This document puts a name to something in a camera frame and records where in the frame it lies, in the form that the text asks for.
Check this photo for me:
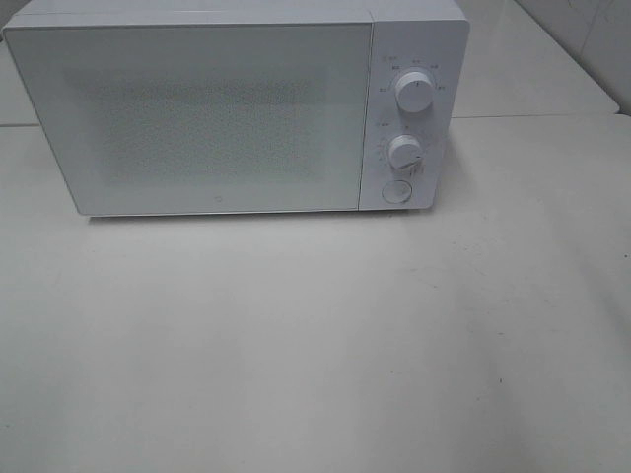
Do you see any white microwave knob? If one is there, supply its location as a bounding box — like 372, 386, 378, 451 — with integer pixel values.
394, 70, 435, 113
386, 135, 423, 170

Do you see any white microwave oven body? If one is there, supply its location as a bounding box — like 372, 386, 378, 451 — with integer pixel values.
2, 1, 469, 215

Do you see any round door release button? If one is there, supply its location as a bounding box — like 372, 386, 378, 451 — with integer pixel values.
382, 180, 412, 204

